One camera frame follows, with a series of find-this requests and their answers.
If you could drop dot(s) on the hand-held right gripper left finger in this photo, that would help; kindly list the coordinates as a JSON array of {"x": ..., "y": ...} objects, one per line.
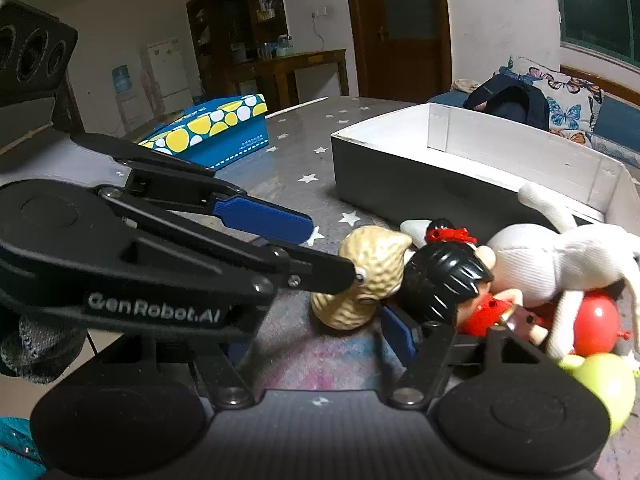
[{"x": 220, "y": 375}]

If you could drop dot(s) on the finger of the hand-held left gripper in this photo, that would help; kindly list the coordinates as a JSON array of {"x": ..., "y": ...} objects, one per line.
[
  {"x": 260, "y": 216},
  {"x": 320, "y": 275}
]

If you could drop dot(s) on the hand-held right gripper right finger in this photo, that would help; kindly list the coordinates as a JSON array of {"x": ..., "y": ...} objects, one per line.
[{"x": 397, "y": 332}]

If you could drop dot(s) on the beige peanut toy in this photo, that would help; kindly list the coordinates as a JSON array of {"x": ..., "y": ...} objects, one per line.
[{"x": 367, "y": 270}]

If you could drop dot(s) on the black-haired doll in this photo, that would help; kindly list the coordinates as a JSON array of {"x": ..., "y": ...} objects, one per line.
[{"x": 445, "y": 280}]

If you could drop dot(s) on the white cardboard box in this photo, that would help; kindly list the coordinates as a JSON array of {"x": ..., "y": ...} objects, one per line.
[{"x": 400, "y": 170}]

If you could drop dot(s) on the white plush rabbit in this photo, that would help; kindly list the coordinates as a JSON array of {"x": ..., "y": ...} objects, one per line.
[{"x": 530, "y": 260}]

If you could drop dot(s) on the red round toy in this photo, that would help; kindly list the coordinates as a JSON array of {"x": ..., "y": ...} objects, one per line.
[{"x": 600, "y": 320}]

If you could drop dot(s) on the green round toy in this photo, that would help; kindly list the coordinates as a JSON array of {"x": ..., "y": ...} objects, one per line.
[{"x": 607, "y": 385}]

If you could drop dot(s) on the pale blue container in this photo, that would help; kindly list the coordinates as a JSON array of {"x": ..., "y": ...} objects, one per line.
[{"x": 283, "y": 46}]

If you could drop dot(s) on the person's left hand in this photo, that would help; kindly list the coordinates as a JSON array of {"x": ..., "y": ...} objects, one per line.
[{"x": 35, "y": 352}]

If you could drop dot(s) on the grey star-printed mattress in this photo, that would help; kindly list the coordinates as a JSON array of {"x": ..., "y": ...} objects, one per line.
[{"x": 300, "y": 160}]

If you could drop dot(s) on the blue box with dots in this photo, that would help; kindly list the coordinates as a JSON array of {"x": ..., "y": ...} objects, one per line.
[{"x": 210, "y": 132}]

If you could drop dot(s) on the wooden desk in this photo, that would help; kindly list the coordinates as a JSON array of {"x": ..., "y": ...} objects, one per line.
[{"x": 300, "y": 60}]

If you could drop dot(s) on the water dispenser with blue bottle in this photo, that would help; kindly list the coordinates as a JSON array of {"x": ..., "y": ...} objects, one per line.
[{"x": 124, "y": 90}]

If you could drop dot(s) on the white refrigerator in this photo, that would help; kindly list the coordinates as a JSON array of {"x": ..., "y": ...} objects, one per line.
[{"x": 167, "y": 72}]

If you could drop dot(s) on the dark wooden cabinet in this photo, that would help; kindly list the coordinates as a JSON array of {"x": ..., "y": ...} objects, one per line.
[{"x": 215, "y": 25}]

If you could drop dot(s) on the teal cloth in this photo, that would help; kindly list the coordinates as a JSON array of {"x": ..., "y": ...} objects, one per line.
[{"x": 12, "y": 452}]

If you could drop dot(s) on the brown wooden door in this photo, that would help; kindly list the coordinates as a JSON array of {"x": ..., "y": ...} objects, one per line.
[{"x": 400, "y": 25}]

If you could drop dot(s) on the beige cloth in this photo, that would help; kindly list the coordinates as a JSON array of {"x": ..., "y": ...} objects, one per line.
[{"x": 466, "y": 86}]

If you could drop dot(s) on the dark blue backpack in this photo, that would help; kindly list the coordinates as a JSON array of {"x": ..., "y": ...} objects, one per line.
[{"x": 510, "y": 102}]

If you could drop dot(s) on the butterfly print pillow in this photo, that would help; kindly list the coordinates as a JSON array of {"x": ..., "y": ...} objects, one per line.
[{"x": 570, "y": 95}]

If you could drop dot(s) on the blue sofa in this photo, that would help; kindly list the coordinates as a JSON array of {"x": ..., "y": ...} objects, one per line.
[{"x": 617, "y": 120}]

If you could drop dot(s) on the dark window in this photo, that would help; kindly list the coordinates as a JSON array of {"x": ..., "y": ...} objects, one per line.
[{"x": 605, "y": 15}]

